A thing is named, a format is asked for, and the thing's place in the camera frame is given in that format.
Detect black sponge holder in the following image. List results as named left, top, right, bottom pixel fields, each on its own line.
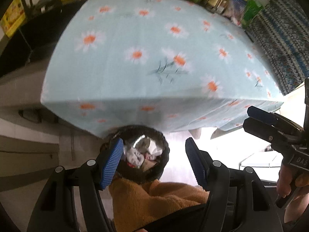
left=31, top=0, right=62, bottom=15

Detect white paper cup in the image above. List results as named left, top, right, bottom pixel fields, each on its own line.
left=147, top=140, right=163, bottom=157

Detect green package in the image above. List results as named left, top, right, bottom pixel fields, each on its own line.
left=241, top=0, right=263, bottom=28

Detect person's right hand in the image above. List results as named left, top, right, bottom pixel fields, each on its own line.
left=277, top=164, right=308, bottom=199

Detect red white snack wrapper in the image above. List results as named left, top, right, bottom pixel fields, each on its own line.
left=143, top=152, right=157, bottom=161

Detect black kitchen sink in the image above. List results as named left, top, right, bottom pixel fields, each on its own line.
left=1, top=1, right=84, bottom=77

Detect blue patterned cloth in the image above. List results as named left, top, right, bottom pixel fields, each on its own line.
left=248, top=0, right=308, bottom=95

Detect silver foil wrapper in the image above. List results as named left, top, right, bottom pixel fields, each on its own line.
left=132, top=135, right=151, bottom=150

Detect person's leg orange trousers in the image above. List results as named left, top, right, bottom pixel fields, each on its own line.
left=108, top=177, right=210, bottom=231

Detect daisy print blue tablecloth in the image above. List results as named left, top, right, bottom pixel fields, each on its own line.
left=40, top=0, right=283, bottom=137

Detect black trash bin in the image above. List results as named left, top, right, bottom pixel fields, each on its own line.
left=100, top=125, right=170, bottom=184

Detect yellow dish soap bottle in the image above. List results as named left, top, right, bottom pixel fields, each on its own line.
left=1, top=0, right=26, bottom=38

